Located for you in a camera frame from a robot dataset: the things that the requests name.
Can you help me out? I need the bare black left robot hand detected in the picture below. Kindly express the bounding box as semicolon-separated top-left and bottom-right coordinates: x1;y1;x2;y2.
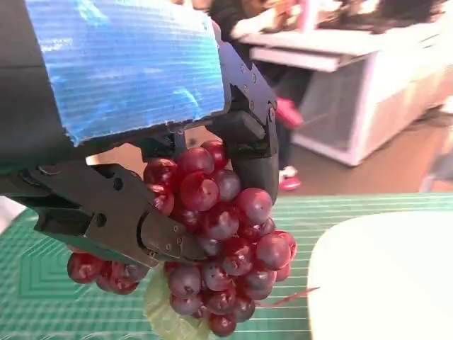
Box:
0;0;280;268

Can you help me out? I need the red toy grape bunch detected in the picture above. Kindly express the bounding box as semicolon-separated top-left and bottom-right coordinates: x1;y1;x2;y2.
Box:
67;140;321;340

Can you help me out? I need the white square plate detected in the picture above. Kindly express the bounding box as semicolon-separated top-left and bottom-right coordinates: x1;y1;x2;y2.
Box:
306;210;453;340

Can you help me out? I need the white desk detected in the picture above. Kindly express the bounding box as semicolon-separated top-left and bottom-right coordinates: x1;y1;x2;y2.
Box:
240;21;453;74

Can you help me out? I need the green cutting mat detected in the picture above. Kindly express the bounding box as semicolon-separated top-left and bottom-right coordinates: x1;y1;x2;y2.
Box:
0;193;453;340

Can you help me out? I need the person with dark hair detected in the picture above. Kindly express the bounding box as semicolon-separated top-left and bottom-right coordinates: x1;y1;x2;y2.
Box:
318;0;445;35

